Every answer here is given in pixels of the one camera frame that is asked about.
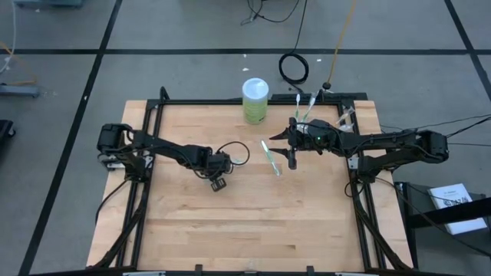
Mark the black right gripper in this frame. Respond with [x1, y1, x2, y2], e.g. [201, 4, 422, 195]
[268, 117, 331, 170]

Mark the green disinfecting wipes canister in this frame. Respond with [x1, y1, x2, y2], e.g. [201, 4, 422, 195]
[241, 77, 270, 126]

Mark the black equipment cart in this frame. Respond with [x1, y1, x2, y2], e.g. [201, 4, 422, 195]
[394, 179, 491, 276]

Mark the white booklet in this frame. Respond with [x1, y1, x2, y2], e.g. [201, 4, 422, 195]
[427, 182, 488, 235]

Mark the grey stand foot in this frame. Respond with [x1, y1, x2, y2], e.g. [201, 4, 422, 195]
[0, 84, 41, 98]
[14, 0, 84, 8]

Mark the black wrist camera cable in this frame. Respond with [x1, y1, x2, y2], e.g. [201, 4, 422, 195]
[214, 140, 251, 168]

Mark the black coiled cable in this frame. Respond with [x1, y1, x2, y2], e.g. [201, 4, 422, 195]
[278, 0, 310, 94]

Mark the yellow hanging cable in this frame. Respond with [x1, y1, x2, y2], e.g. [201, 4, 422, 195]
[325, 0, 358, 84]

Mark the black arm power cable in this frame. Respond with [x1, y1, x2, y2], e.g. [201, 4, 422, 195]
[94, 179, 130, 225]

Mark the black looped floor cable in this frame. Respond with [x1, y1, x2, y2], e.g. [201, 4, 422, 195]
[240, 0, 304, 26]

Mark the thin black floor cable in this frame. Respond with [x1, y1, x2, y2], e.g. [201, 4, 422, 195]
[379, 113, 491, 131]
[444, 117, 491, 140]

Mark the thin yellow cable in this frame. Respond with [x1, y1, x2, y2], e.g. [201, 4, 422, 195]
[0, 40, 38, 86]

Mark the thin white cable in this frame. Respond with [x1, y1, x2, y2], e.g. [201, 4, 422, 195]
[0, 0, 18, 76]

